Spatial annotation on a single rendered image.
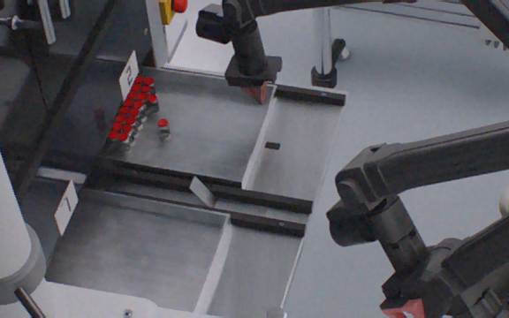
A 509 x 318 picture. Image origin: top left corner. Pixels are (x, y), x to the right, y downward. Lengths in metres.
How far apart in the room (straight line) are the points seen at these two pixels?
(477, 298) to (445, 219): 1.67
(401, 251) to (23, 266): 0.70
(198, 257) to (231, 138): 0.30
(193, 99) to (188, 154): 0.15
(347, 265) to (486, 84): 0.84
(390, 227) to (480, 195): 1.75
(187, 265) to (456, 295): 0.67
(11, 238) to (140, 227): 1.14
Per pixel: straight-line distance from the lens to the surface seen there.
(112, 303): 1.20
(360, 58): 3.69
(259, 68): 2.19
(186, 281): 2.07
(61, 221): 2.02
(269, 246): 2.10
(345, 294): 3.10
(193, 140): 2.28
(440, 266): 1.59
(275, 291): 2.05
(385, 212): 1.58
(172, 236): 2.14
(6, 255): 1.04
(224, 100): 2.35
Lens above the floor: 2.56
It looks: 49 degrees down
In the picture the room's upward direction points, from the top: 6 degrees counter-clockwise
